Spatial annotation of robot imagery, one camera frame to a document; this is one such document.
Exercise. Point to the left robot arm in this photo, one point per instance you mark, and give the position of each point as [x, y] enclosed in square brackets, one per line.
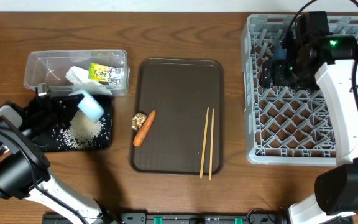
[25, 171]

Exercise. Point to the light blue bowl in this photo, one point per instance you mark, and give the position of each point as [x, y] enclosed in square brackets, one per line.
[89, 106]

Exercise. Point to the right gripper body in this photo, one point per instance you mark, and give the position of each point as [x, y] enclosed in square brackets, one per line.
[283, 74]

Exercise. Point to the grey dishwasher rack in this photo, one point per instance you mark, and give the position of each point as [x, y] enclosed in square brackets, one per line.
[283, 125]

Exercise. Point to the spilled white rice pile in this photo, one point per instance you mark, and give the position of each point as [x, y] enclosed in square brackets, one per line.
[83, 134]

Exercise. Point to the orange carrot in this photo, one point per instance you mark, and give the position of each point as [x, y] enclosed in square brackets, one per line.
[140, 136]

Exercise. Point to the clear plastic bin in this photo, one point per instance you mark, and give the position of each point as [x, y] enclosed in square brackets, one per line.
[50, 67]

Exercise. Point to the brown serving tray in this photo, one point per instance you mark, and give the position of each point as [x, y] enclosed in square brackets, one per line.
[180, 90]

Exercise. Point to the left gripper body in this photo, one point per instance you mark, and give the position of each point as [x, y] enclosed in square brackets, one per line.
[49, 117]

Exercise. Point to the white tissue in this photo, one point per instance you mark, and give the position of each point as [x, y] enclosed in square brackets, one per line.
[78, 77]

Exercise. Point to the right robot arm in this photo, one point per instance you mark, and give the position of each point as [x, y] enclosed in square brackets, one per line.
[318, 60]

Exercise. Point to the black plastic bin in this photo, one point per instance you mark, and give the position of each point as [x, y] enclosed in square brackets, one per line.
[45, 140]

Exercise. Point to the brown food scrap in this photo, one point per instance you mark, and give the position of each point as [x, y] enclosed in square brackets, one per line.
[138, 120]

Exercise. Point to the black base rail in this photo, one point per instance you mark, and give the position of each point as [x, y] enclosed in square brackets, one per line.
[255, 216]

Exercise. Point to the yellow green snack wrapper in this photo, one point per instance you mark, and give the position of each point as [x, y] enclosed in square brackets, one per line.
[106, 75]

